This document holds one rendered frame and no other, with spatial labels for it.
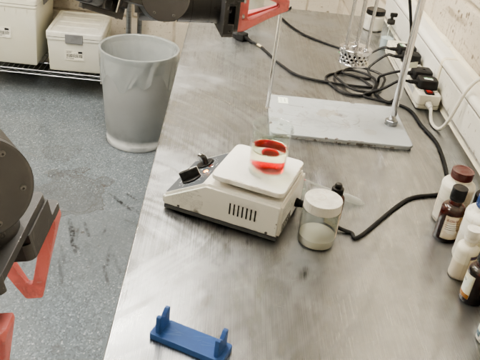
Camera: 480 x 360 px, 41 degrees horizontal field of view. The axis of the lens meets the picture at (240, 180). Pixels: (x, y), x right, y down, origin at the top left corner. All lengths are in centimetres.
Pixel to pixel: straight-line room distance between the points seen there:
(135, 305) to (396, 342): 35
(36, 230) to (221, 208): 56
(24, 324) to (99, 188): 75
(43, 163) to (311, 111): 149
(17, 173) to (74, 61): 282
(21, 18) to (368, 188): 228
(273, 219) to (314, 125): 43
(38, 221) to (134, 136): 223
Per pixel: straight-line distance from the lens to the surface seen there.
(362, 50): 135
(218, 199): 99
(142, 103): 262
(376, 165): 128
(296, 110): 142
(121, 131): 271
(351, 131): 137
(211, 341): 81
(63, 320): 195
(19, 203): 35
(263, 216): 98
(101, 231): 227
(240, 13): 87
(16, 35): 322
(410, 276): 100
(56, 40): 314
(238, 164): 102
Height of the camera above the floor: 134
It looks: 31 degrees down
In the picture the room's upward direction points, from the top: 7 degrees clockwise
